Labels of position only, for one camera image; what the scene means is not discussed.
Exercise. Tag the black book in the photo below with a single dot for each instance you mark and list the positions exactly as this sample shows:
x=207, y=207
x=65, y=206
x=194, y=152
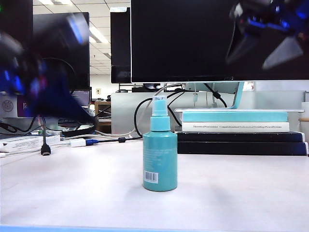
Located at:
x=229, y=137
x=229, y=148

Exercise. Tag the black monitor with button row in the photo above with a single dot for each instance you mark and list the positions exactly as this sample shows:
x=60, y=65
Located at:
x=14, y=14

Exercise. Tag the wall socket plate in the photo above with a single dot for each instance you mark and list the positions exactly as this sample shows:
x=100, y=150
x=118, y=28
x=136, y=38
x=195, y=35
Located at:
x=98, y=91

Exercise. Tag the black monitor with wide screen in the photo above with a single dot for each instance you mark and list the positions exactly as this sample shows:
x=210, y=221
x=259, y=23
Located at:
x=81, y=67

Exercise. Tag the white book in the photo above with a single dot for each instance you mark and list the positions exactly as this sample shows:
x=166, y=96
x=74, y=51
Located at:
x=188, y=126

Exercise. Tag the white printed booklet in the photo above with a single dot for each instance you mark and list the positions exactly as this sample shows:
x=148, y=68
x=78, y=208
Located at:
x=24, y=143

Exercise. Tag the silver nameplate with purple label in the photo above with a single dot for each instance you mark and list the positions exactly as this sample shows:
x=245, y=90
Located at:
x=9, y=106

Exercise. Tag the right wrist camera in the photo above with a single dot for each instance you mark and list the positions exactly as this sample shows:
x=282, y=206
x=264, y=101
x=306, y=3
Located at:
x=237, y=9

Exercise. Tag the white adapter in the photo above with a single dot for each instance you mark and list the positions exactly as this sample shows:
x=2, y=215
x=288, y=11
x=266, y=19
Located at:
x=78, y=143

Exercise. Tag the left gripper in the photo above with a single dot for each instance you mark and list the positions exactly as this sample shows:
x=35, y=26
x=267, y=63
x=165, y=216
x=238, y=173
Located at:
x=19, y=77

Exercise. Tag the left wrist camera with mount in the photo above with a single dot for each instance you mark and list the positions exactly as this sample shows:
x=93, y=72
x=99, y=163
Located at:
x=74, y=29

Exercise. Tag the brown wooden box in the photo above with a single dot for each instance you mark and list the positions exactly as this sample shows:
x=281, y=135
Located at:
x=100, y=106

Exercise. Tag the black monitor base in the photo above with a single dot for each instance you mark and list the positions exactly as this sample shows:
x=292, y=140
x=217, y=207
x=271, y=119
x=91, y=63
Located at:
x=144, y=89

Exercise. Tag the teal book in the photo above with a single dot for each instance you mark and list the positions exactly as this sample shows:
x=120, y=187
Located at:
x=229, y=117

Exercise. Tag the black flat oval object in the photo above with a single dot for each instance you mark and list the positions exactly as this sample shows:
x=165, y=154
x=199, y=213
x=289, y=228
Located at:
x=77, y=132

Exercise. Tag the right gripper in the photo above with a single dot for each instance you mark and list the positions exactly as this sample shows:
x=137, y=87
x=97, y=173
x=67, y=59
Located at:
x=272, y=17

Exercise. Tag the large black AOC monitor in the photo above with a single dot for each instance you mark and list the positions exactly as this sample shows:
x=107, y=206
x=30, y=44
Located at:
x=181, y=36

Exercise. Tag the small lit screen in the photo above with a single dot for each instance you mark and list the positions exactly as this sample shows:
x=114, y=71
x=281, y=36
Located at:
x=84, y=97

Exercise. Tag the teal spray bottle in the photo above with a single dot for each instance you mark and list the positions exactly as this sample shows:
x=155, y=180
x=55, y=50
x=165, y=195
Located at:
x=159, y=157

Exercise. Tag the teal and silver monitor stand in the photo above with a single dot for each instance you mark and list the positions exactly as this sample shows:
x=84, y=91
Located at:
x=238, y=96

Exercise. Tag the narrow black monitor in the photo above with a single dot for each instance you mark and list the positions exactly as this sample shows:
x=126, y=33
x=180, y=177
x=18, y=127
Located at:
x=120, y=36

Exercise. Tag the transparent plastic lid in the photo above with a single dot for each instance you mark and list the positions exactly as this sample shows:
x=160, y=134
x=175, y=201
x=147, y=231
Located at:
x=159, y=98

